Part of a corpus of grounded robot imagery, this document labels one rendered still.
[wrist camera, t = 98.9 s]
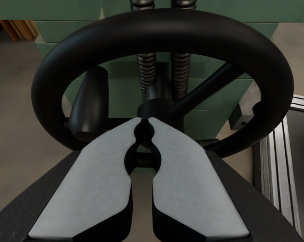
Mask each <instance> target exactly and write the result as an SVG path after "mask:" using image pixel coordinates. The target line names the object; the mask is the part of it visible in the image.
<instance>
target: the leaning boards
mask: <svg viewBox="0 0 304 242"><path fill-rule="evenodd" d="M0 23H1V25H2V26H3V28H4V29H5V30H6V32H7V33H8V34H9V36H10V37H11V38H12V40H13V41H14V42H17V40H18V38H19V37H20V38H23V37H24V38H27V39H28V41H31V40H32V38H33V36H34V37H37V36H38V34H39V30H38V28H37V27H36V25H35V23H34V20H0Z"/></svg>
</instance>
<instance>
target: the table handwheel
mask: <svg viewBox="0 0 304 242"><path fill-rule="evenodd" d="M155 52H179V53H190V54H197V55H203V56H208V57H212V58H215V59H219V60H222V61H225V62H226V63H225V64H223V65H222V66H221V67H220V68H219V69H217V70H216V71H215V72H214V73H213V74H212V75H210V76H209V77H208V78H207V79H206V80H205V81H204V82H202V83H201V84H200V85H199V86H198V87H196V88H195V89H194V90H193V91H191V92H190V93H189V94H187V95H186V96H185V97H183V98H182V99H181V100H179V101H178V102H175V101H173V100H172V92H171V80H170V63H169V62H157V65H156V67H157V78H156V79H155V80H154V81H152V83H151V84H150V85H149V86H147V89H146V102H144V103H143V104H141V105H140V106H139V108H138V109H137V117H139V118H142V119H149V118H151V117H154V118H157V119H158V120H160V121H162V122H164V123H166V124H167V125H169V126H171V127H173V128H175V129H177V130H179V131H180V132H182V133H184V134H185V132H184V123H183V117H184V116H185V115H186V114H188V113H189V112H190V111H192V110H193V109H194V108H196V107H197V106H198V105H200V104H201V103H202V102H203V101H205V100H206V99H207V98H209V97H210V96H212V95H213V94H215V93H216V92H218V91H219V90H220V89H222V88H223V87H225V86H226V85H228V84H229V83H231V82H232V81H234V80H235V79H236V78H238V77H239V76H241V75H242V74H244V73H247V74H248V75H249V76H251V77H252V78H253V79H254V81H255V82H256V84H257V85H258V87H259V90H260V94H261V102H260V105H259V108H258V110H257V112H256V114H255V115H254V117H253V118H252V119H251V120H250V121H249V122H248V123H247V124H246V125H245V126H244V127H242V128H241V129H240V130H238V131H237V132H235V133H234V134H232V135H230V136H228V137H226V138H224V139H222V140H220V141H218V142H215V143H212V144H210V145H206V146H203V148H204V149H205V150H206V151H213V152H215V153H216V154H217V155H218V156H219V157H220V158H225V157H229V156H231V155H234V154H236V153H239V152H241V151H243V150H245V149H247V148H249V147H251V146H253V145H254V144H256V143H257V142H259V141H261V140H262V139H263V138H265V137H266V136H267V135H269V134H270V133H271V132H272V131H273V130H274V129H275V128H276V127H277V126H278V125H279V124H280V123H281V121H282V120H283V119H284V117H285V115H286V114H287V112H288V110H289V108H290V106H291V103H292V99H293V93H294V79H293V74H292V71H291V68H290V66H289V64H288V62H287V60H286V58H285V56H284V55H283V53H282V52H281V51H280V50H279V48H278V47H277V46H276V45H275V44H274V43H273V42H271V41H270V40H269V39H268V38H267V37H265V36H264V35H263V34H261V33H260V32H258V31H257V30H255V29H253V28H252V27H250V26H248V25H246V24H244V23H242V22H239V21H237V20H234V19H232V18H229V17H226V16H223V15H219V14H216V13H211V12H205V11H199V10H192V9H179V8H158V9H145V10H138V11H131V12H125V13H120V14H117V15H113V16H110V17H106V18H104V19H101V20H98V21H95V22H93V23H90V24H88V25H86V26H84V27H82V28H80V29H78V30H76V31H74V32H73V33H71V34H70V35H68V36H67V37H66V38H64V39H63V40H62V41H61V42H59V43H58V44H57V45H56V46H55V47H54V48H53V49H52V50H51V51H50V52H49V53H48V54H47V55H46V56H45V57H44V59H43V60H42V62H41V63H40V65H39V66H38V68H37V70H36V73H35V76H34V78H33V82H32V86H31V100H32V106H33V110H34V113H35V115H36V117H37V119H38V121H39V122H40V124H41V125H42V127H43V128H44V129H45V130H46V131H47V133H48V134H49V135H51V136H52V137H53V138H54V139H55V140H57V141H58V142H59V143H61V144H62V145H64V146H65V147H67V148H69V149H70V150H72V151H81V150H82V149H83V148H84V147H86V146H87V145H88V144H89V143H91V142H84V141H80V140H78V139H76V138H75V137H74V136H73V134H72V132H71V130H70V128H69V126H68V124H69V119H70V117H65V115H64V113H63V110H62V97H63V94H64V92H65V90H66V89H67V87H68V86H69V85H70V84H71V82H72V81H74V80H75V79H76V78H77V77H78V76H80V75H81V74H83V73H84V72H86V71H87V69H88V68H89V67H91V66H94V65H100V64H102V63H105V62H108V61H111V60H114V59H118V58H122V57H126V56H131V55H137V54H144V53H155ZM131 119H133V118H108V122H107V127H106V131H110V130H112V129H114V128H115V127H117V126H119V125H121V124H123V123H125V122H127V121H129V120H131ZM136 168H153V167H152V165H151V153H143V152H137V166H136Z"/></svg>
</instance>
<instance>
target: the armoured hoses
mask: <svg viewBox="0 0 304 242"><path fill-rule="evenodd" d="M172 2H173V5H172V8H179V9H192V10H195V9H196V2H197V0H172ZM130 3H131V9H132V11H138V10H145V9H154V8H155V4H154V0H130ZM137 58H138V59H137V62H138V67H139V68H138V70H139V78H140V85H141V92H142V93H141V94H142V100H143V103H144V102H146V89H147V86H149V85H150V84H151V83H152V81H154V80H155V79H156V78H157V67H156V65H157V63H156V61H157V58H156V52H155V53H144V54H137ZM171 58H172V59H171V92H172V100H173V101H175V102H178V101H179V100H181V99H182V98H183V97H185V96H186V94H187V87H188V77H189V70H190V68H189V67H190V61H191V60H190V58H191V54H190V53H179V52H172V55H171ZM194 141H196V142H197V143H198V144H199V145H200V146H201V147H203V146H206V145H210V144H212V143H215V142H218V141H220V140H219V139H217V138H215V139H204V140H194Z"/></svg>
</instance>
